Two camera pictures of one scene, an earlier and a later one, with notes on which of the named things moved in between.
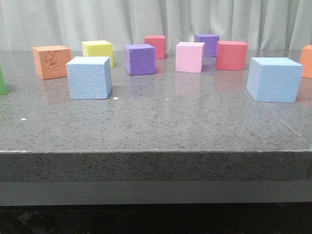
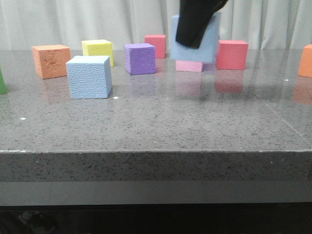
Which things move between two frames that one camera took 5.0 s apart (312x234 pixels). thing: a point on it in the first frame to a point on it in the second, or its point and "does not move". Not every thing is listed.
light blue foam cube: x=89 y=77 does not move
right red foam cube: x=231 y=55 does not move
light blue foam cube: x=273 y=79 to x=208 y=48
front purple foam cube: x=140 y=59 does not move
